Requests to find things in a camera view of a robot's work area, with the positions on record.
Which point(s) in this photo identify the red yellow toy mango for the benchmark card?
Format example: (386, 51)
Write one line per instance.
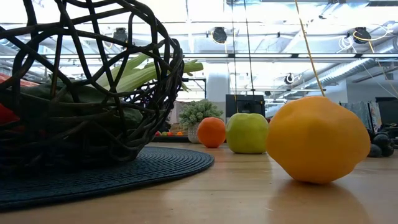
(15, 80)

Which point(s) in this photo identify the orange toy orange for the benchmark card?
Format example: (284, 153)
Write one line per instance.
(211, 132)

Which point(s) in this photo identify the round dark blue placemat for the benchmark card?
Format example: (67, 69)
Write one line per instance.
(140, 174)

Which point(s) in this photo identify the black background station frame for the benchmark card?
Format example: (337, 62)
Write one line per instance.
(199, 79)

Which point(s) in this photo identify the yellow toy lemon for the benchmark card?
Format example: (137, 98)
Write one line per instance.
(317, 140)

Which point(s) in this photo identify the green toy apple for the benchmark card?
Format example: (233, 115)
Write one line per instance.
(247, 133)

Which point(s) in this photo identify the dark purple toy grapes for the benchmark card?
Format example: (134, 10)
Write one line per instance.
(381, 141)

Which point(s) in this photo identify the potted green succulent plant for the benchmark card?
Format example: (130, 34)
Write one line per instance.
(199, 113)

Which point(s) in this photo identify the black tray with toy fruit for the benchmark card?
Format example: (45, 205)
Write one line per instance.
(169, 134)

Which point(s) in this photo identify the black box monitor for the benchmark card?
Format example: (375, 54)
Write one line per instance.
(245, 104)

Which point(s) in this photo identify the green white toy celery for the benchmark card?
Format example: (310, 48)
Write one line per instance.
(136, 79)

